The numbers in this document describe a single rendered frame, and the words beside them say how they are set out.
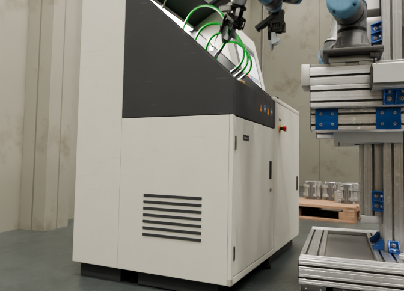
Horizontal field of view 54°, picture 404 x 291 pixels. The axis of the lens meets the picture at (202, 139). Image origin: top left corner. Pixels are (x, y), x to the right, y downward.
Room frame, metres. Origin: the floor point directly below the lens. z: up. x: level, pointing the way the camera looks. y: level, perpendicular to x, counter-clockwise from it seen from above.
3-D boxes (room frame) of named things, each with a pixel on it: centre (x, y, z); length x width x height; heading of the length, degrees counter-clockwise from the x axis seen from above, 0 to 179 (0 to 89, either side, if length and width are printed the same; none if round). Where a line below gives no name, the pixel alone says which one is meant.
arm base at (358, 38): (1.60, -0.61, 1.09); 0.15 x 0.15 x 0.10
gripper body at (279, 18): (2.06, -0.38, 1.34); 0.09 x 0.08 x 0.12; 65
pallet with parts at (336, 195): (4.74, -1.24, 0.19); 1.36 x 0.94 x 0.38; 60
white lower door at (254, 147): (1.98, -0.27, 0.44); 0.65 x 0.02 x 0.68; 155
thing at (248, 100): (1.99, -0.26, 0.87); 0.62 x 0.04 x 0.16; 155
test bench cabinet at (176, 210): (2.10, -0.02, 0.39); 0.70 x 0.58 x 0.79; 155
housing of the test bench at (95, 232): (2.60, 0.22, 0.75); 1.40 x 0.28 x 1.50; 155
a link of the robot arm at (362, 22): (1.59, -0.61, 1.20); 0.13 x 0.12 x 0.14; 149
